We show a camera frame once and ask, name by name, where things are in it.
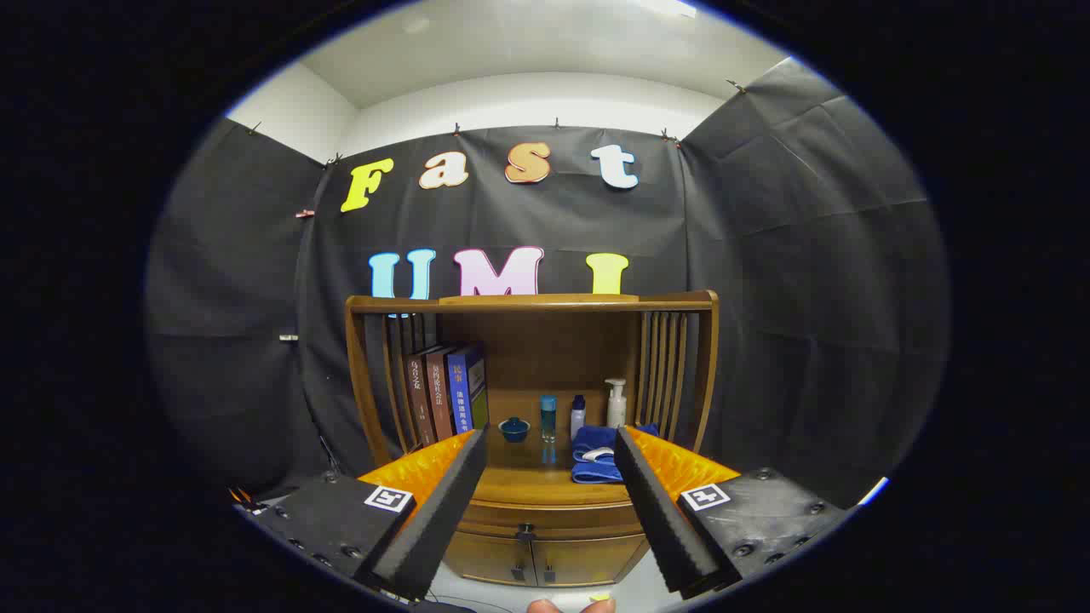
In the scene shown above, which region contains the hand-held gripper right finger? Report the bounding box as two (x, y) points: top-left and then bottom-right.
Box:
(613, 426), (852, 599)

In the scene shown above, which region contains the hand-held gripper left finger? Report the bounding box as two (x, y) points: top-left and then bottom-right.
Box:
(234, 426), (489, 603)

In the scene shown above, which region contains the wooden drawer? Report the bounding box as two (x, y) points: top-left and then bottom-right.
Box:
(458, 499), (646, 542)

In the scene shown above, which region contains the wooden cabinet door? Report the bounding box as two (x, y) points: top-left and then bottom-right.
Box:
(535, 536), (648, 587)
(445, 532), (536, 587)

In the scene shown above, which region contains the wooden countertop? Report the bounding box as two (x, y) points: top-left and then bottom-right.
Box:
(417, 409), (695, 509)

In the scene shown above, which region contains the wooden cabinet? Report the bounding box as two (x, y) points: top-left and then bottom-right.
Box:
(345, 290), (720, 588)

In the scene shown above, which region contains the blue folded towel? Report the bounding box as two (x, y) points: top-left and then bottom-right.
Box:
(571, 423), (661, 484)

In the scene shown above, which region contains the brown book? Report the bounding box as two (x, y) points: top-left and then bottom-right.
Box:
(423, 345), (457, 442)
(404, 347), (438, 449)

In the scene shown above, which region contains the blue book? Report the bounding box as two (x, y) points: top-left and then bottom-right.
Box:
(445, 343), (491, 435)

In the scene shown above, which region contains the black backdrop cloth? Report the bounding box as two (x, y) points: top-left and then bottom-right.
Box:
(145, 58), (950, 512)

